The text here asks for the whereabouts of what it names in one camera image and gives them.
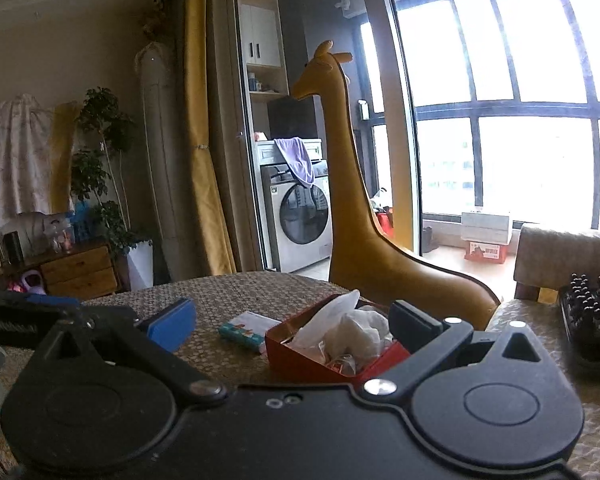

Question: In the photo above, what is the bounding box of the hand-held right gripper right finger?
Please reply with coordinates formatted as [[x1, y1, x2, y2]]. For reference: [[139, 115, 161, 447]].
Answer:
[[362, 300, 556, 400]]

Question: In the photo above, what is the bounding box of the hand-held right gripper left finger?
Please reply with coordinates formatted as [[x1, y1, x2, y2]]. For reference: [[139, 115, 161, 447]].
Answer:
[[40, 298, 228, 403]]

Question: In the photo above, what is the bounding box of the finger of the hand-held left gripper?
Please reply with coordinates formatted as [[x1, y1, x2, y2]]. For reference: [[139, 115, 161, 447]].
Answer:
[[0, 287, 96, 328]]

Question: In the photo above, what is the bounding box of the white paper tissue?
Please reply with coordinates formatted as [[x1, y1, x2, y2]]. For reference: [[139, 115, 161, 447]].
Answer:
[[287, 289, 362, 356]]

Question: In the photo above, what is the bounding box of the red box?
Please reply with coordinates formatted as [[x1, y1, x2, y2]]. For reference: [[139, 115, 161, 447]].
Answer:
[[265, 294, 412, 387]]

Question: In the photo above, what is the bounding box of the purple kettlebell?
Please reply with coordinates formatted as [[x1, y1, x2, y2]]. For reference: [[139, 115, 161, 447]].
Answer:
[[21, 269, 47, 295]]

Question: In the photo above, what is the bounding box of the wooden drawer cabinet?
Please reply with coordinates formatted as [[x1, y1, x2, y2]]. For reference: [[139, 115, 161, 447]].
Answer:
[[0, 240, 120, 301]]

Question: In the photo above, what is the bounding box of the toy figurine box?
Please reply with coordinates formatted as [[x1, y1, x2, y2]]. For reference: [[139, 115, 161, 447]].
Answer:
[[44, 215, 75, 253]]

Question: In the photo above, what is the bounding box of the white planter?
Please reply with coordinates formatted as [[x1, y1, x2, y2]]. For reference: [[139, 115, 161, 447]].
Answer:
[[125, 242, 155, 291]]

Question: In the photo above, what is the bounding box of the black cylinder speaker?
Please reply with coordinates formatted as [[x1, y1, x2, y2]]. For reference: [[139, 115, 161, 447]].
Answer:
[[2, 231, 25, 266]]

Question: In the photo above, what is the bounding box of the teal and white tissue pack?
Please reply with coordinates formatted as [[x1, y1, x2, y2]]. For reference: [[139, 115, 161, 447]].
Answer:
[[217, 311, 282, 356]]

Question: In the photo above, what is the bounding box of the white translucent bag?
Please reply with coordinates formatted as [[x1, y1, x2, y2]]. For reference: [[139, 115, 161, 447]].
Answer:
[[17, 211, 51, 256]]

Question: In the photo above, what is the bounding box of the blue bottles pack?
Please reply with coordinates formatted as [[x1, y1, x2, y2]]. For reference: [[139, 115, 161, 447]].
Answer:
[[70, 202, 93, 242]]

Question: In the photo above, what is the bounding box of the red cardboard carton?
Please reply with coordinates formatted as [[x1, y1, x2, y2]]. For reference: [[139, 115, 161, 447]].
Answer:
[[464, 240, 509, 264]]

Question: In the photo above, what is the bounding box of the red plastic container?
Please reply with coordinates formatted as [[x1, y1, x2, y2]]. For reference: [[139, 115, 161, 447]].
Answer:
[[375, 205, 396, 238]]

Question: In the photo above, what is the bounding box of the white heater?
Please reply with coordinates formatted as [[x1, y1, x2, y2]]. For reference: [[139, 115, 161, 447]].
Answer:
[[460, 210, 513, 246]]

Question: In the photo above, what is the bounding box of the yellow giraffe chair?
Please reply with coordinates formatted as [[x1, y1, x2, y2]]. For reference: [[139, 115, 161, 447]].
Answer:
[[291, 40, 502, 331]]

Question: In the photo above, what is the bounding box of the yellow hanging cloth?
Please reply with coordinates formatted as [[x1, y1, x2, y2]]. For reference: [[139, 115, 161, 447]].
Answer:
[[49, 101, 81, 216]]

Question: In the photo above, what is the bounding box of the white floral hanging cloth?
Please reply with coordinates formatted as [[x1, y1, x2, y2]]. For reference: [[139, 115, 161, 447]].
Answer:
[[0, 92, 56, 238]]

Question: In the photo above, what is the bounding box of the white washing machine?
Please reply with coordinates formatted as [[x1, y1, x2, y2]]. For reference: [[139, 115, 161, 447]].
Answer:
[[256, 139, 333, 274]]

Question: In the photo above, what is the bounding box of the grey fabric-covered column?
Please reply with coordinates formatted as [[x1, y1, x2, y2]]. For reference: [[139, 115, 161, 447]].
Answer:
[[134, 40, 191, 283]]

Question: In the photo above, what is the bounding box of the yellow curtain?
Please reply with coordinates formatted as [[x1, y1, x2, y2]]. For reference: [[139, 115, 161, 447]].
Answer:
[[182, 0, 238, 277]]

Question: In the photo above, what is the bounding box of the brown curtain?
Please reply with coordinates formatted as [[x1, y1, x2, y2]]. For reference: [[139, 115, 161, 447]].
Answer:
[[205, 0, 246, 273]]

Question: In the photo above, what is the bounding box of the beige upholstered chair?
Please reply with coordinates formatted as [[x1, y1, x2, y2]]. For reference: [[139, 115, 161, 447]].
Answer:
[[485, 224, 600, 480]]

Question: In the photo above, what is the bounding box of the black bristle massager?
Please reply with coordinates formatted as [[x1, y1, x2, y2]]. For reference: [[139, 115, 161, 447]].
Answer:
[[560, 272, 600, 367]]

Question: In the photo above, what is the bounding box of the green potted plant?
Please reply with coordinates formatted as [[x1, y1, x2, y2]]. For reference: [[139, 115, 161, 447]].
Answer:
[[70, 87, 153, 261]]

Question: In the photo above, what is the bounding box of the purple cloth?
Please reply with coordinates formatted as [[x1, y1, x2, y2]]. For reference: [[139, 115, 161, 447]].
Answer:
[[273, 136, 317, 189]]

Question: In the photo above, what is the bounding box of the large window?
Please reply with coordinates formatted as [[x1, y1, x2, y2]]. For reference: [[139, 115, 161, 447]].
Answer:
[[360, 0, 600, 231]]

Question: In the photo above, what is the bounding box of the white wall cabinet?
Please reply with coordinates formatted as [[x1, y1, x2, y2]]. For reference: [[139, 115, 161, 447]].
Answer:
[[239, 2, 288, 103]]

